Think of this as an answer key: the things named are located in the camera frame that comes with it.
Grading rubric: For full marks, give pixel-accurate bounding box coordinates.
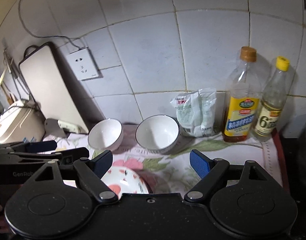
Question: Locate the cream cutting board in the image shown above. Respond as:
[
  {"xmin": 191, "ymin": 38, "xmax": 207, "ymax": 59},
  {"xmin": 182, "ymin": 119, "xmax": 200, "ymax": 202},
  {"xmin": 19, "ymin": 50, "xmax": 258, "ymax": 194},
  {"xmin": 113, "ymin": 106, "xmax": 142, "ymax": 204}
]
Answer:
[{"xmin": 19, "ymin": 42, "xmax": 88, "ymax": 134}]

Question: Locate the white rice cooker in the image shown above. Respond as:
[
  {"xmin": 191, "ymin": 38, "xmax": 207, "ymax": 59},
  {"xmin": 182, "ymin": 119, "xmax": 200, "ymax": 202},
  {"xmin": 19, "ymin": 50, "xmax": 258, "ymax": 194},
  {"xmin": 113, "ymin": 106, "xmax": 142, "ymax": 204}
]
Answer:
[{"xmin": 0, "ymin": 100, "xmax": 45, "ymax": 144}]

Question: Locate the white plastic seasoning bag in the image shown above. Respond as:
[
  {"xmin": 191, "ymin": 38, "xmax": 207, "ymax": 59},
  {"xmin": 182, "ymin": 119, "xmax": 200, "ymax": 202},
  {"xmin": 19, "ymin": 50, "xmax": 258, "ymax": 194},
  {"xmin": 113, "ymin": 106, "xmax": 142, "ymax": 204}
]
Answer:
[{"xmin": 170, "ymin": 88, "xmax": 216, "ymax": 138}]

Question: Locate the pink bunny lovely bear plate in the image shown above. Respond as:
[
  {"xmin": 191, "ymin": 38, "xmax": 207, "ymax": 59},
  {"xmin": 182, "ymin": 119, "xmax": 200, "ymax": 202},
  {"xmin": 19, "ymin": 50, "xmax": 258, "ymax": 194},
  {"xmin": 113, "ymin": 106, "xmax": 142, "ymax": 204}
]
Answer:
[{"xmin": 101, "ymin": 166, "xmax": 150, "ymax": 198}]

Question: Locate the cleaver with cream handle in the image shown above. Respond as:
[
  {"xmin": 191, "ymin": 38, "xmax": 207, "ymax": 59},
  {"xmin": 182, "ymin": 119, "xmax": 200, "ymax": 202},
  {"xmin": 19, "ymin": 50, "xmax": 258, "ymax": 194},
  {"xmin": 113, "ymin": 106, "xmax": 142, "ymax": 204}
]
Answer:
[{"xmin": 44, "ymin": 118, "xmax": 81, "ymax": 138}]

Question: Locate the floral table cloth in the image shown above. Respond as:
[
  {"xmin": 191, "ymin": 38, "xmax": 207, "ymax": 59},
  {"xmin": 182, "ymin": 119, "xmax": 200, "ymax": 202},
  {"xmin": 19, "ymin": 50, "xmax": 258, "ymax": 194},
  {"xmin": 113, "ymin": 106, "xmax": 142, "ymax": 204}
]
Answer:
[{"xmin": 42, "ymin": 125, "xmax": 290, "ymax": 196}]

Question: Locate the clear vinegar bottle yellow cap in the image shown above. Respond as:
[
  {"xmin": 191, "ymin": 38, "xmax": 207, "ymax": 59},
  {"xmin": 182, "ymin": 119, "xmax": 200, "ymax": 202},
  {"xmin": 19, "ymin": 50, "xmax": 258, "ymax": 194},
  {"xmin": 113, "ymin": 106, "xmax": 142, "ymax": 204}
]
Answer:
[{"xmin": 251, "ymin": 56, "xmax": 290, "ymax": 142}]

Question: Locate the white ribbed bowl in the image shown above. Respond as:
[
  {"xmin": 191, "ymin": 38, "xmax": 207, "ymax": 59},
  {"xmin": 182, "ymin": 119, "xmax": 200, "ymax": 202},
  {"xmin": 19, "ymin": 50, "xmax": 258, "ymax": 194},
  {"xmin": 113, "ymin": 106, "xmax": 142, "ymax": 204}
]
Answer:
[
  {"xmin": 135, "ymin": 115, "xmax": 180, "ymax": 154},
  {"xmin": 87, "ymin": 118, "xmax": 124, "ymax": 151}
]

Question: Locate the yellow label cooking wine bottle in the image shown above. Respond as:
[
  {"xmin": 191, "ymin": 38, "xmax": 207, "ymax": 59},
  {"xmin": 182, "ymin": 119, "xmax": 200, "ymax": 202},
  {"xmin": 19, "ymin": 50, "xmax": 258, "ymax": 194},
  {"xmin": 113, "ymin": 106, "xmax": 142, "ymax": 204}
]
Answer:
[{"xmin": 222, "ymin": 46, "xmax": 261, "ymax": 142}]

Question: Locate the black power cable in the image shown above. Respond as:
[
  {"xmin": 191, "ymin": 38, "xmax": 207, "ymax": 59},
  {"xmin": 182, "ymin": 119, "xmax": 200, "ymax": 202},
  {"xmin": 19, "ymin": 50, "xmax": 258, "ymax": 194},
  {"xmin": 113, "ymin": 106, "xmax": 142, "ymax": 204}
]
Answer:
[{"xmin": 17, "ymin": 0, "xmax": 84, "ymax": 51}]

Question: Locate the white wall socket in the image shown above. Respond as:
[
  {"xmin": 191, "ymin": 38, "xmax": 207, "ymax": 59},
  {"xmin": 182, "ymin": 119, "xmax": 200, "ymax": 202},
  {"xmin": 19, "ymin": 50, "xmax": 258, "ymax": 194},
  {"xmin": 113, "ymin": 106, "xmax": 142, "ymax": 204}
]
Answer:
[{"xmin": 65, "ymin": 47, "xmax": 103, "ymax": 81}]

